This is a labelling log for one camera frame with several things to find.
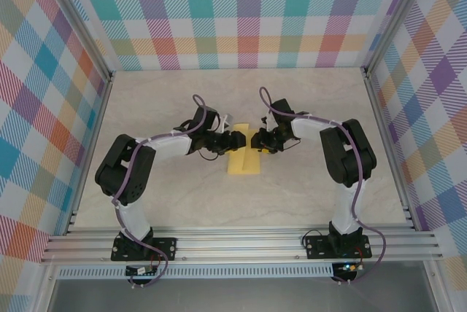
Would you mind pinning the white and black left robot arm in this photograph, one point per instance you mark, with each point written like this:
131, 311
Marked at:
171, 146

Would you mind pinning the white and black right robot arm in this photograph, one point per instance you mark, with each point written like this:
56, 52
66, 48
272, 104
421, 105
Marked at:
306, 129

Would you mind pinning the small circuit board with light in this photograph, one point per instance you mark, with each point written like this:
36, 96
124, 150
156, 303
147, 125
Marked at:
348, 267

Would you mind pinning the small black circuit board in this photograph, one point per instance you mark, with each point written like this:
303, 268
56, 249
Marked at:
136, 271

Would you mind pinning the aluminium rail beam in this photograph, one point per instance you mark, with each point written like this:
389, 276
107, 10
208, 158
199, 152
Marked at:
237, 248

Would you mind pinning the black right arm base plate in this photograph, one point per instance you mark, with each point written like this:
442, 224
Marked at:
315, 248

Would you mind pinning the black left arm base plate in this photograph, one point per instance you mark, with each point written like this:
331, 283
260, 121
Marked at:
169, 248

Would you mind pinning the aluminium side rail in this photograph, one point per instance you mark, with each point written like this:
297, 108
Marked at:
390, 151
87, 155

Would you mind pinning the aluminium corner post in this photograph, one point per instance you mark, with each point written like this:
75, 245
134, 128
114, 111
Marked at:
399, 16
78, 24

